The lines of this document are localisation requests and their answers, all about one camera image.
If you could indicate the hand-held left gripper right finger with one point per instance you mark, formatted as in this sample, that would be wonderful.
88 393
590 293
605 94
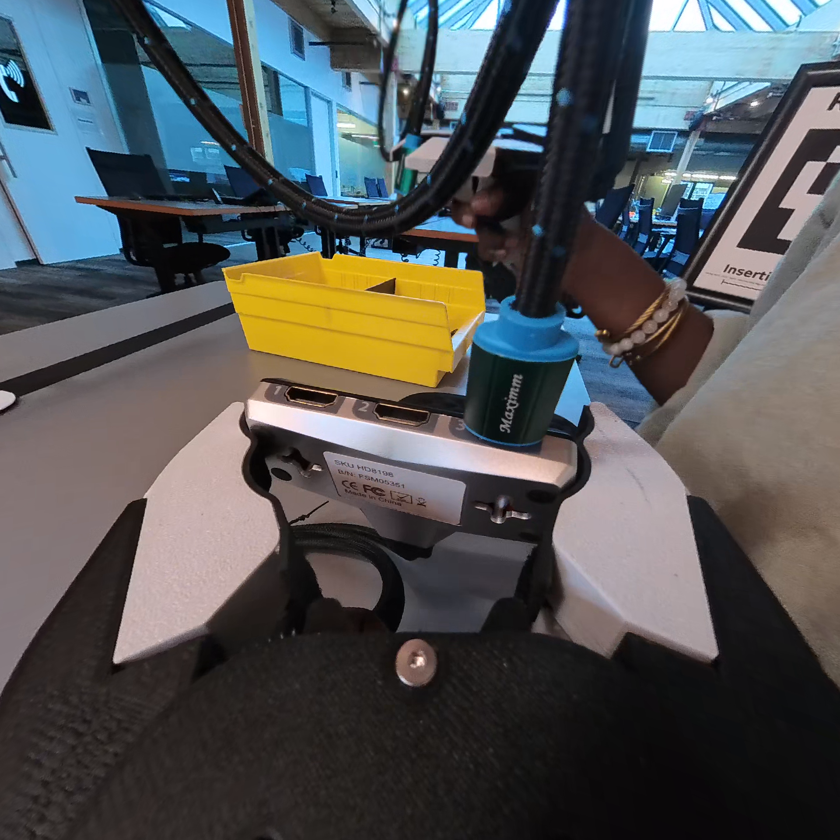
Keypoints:
630 558

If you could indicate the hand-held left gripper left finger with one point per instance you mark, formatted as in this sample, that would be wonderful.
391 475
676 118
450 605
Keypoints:
197 558

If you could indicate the yellow divided bin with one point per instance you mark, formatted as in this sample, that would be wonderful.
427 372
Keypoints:
341 328

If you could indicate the silver hdmi adapter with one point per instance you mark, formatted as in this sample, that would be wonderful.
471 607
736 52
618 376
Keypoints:
394 453

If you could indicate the person's right hand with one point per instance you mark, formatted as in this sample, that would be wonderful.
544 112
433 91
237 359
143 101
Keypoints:
604 269

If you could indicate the wooden top office desk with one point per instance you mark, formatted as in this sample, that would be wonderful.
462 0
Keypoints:
184 207
439 229

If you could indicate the pale grey sweatshirt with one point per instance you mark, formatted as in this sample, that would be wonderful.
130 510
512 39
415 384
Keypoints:
774 426

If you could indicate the row of black office chairs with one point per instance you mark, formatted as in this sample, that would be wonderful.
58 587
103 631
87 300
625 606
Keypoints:
643 216

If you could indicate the black framed marker sign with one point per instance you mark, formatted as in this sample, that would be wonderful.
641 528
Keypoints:
800 164

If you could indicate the white door phone sign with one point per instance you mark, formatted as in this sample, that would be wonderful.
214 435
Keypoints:
19 85

